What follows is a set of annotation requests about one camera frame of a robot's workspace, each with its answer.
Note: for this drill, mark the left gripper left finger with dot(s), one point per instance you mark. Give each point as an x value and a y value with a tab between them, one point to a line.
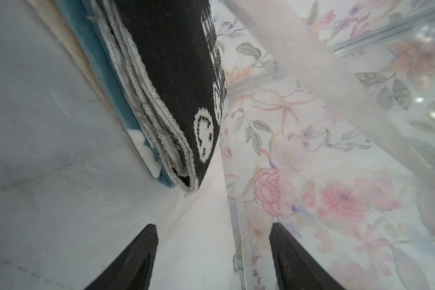
132	269

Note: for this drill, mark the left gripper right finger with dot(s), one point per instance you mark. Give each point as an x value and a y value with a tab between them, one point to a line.
295	268

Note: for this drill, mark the cream folded blanket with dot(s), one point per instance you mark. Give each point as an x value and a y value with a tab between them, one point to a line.
49	13

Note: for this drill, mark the black white patterned blanket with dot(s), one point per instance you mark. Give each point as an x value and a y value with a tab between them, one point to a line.
168	62

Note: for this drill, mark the clear plastic vacuum bag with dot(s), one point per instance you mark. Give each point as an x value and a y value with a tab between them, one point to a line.
328	127

